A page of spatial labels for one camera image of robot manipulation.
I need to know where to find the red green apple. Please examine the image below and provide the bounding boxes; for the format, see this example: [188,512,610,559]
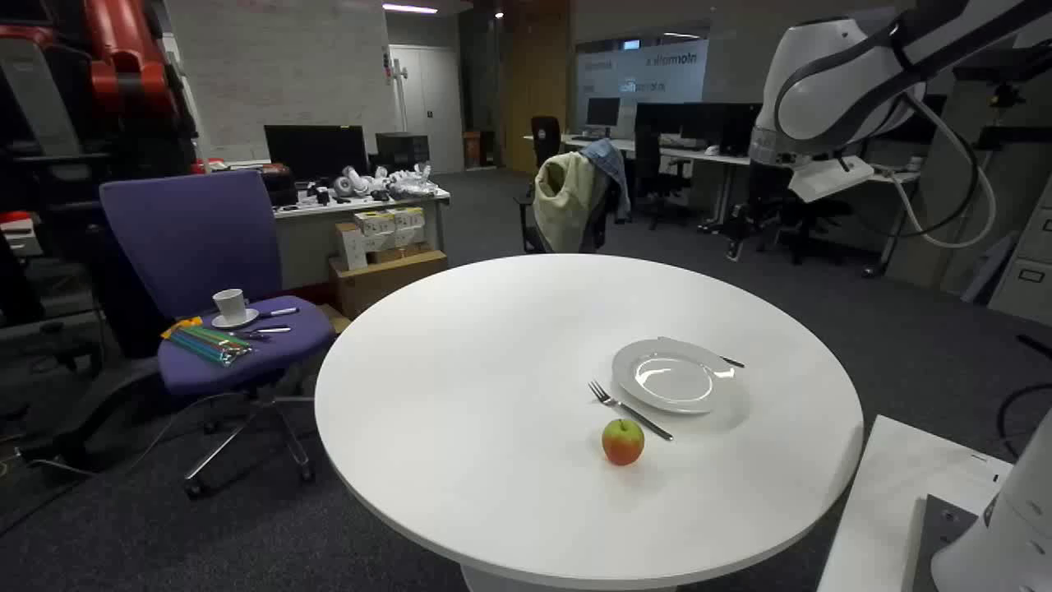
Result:
[599,417,649,471]

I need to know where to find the white round plate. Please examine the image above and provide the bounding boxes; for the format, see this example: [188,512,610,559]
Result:
[610,335,747,417]

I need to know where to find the gray metal plate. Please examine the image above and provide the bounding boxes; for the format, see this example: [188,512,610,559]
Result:
[900,489,980,592]

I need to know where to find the black chair with jacket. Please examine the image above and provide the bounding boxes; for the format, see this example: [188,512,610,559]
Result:
[518,139,639,260]

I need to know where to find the beige jacket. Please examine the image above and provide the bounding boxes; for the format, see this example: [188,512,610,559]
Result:
[530,149,613,255]

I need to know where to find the brown cardboard box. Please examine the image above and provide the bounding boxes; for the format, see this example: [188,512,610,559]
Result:
[328,247,453,322]

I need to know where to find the silver fork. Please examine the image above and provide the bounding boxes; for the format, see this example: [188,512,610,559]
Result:
[585,377,678,444]

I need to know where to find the blue garment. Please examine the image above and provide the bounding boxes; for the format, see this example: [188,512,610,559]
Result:
[578,139,639,219]

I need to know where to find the white cartons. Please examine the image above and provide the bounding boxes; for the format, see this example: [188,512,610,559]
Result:
[331,203,430,273]

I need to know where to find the white clutter pile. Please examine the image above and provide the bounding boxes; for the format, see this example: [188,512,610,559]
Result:
[324,161,445,206]

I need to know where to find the small black monitor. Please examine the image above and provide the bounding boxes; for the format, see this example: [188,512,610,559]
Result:
[373,132,433,174]

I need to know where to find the white office desk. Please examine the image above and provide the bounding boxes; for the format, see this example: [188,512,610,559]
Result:
[271,187,457,293]

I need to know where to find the distant white desk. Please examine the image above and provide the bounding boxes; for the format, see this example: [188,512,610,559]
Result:
[560,132,763,226]

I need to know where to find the distant black monitors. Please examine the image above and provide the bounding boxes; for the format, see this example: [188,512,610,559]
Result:
[582,96,766,158]

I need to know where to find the small white packet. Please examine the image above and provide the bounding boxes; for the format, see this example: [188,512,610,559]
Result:
[255,303,302,340]

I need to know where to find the large black monitor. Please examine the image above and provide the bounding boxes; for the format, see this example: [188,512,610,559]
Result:
[260,123,373,187]

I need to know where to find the black desk device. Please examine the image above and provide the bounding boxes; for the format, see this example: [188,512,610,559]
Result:
[260,161,302,211]

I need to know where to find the black office chair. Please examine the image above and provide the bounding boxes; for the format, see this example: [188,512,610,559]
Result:
[747,161,862,270]

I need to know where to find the white saucer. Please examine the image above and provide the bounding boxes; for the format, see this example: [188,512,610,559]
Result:
[204,307,265,331]

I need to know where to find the white cup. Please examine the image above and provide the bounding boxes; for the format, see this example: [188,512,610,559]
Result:
[212,286,255,326]

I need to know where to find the green teal strip bundle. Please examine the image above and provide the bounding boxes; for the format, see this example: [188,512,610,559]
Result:
[169,322,260,371]

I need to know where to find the purple office chair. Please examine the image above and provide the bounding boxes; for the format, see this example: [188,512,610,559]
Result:
[20,167,339,502]

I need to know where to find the yellow packet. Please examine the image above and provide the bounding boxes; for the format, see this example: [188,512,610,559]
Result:
[158,314,212,345]

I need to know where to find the white robot platform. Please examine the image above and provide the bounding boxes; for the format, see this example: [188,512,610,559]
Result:
[815,412,1018,592]

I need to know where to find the red industrial robot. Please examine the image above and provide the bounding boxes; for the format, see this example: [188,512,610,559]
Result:
[0,0,204,179]

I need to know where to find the white wrist mount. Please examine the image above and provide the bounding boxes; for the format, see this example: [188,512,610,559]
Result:
[787,156,882,206]

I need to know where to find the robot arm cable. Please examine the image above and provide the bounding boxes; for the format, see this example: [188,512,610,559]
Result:
[889,93,1003,254]

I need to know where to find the black floor cable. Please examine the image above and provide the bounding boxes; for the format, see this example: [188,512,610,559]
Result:
[992,375,1052,434]

